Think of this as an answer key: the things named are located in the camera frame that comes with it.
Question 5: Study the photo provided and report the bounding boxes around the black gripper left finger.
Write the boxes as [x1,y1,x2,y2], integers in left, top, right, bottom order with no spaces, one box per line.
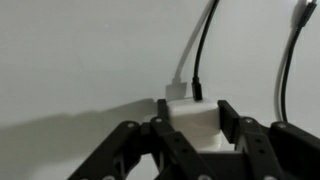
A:
[67,98,218,180]

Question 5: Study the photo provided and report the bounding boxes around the black charging cable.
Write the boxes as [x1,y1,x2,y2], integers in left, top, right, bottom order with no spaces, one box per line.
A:
[191,0,318,123]

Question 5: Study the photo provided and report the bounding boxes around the white charger plug block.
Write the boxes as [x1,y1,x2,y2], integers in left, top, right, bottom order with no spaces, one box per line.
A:
[165,96,223,153]

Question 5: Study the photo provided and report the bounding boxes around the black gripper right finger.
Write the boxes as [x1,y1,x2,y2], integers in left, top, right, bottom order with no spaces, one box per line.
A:
[217,99,320,180]

